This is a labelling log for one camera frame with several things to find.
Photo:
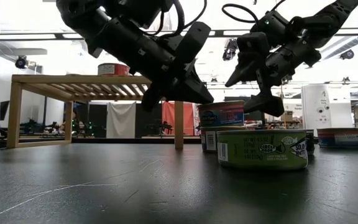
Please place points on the background black robot arm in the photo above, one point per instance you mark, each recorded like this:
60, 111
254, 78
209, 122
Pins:
158, 127
36, 127

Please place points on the white hanging cloth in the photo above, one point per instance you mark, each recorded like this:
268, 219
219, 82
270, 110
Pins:
121, 119

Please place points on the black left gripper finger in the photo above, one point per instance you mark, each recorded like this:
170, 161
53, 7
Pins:
152, 99
191, 91

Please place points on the blue red label can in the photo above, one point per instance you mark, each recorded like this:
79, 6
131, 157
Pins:
340, 138
221, 115

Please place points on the cardboard box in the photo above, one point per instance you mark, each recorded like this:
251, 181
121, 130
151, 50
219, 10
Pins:
287, 116

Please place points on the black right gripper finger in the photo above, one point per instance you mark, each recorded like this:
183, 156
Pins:
264, 105
242, 73

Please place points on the green label tuna can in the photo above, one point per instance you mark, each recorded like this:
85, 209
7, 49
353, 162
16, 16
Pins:
259, 149

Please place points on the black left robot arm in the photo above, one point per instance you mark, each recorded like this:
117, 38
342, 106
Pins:
79, 18

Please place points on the wooden slatted shelf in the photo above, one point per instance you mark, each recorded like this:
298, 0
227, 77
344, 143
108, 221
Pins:
73, 78

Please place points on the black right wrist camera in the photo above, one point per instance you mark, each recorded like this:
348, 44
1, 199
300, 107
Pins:
253, 45

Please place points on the black monitor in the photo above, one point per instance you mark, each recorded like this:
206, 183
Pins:
1, 110

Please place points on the gold lid can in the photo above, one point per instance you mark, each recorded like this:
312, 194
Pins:
209, 140

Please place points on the black table mat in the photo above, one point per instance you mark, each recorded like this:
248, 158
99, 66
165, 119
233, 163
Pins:
104, 186

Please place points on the white cabinet machine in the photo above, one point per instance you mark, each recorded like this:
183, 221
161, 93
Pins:
319, 105

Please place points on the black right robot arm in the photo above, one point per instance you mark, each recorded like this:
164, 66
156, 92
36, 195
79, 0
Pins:
328, 18

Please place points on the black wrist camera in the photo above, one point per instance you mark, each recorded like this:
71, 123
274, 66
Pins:
194, 40
253, 45

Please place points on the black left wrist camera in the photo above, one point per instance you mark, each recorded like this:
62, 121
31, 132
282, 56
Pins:
194, 40

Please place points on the orange hanging cloth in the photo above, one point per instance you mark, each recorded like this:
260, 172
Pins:
169, 116

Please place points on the black ceiling camera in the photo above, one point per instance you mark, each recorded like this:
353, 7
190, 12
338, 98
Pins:
230, 49

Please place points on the black ceiling spotlight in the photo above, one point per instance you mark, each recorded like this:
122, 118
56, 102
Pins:
21, 62
347, 54

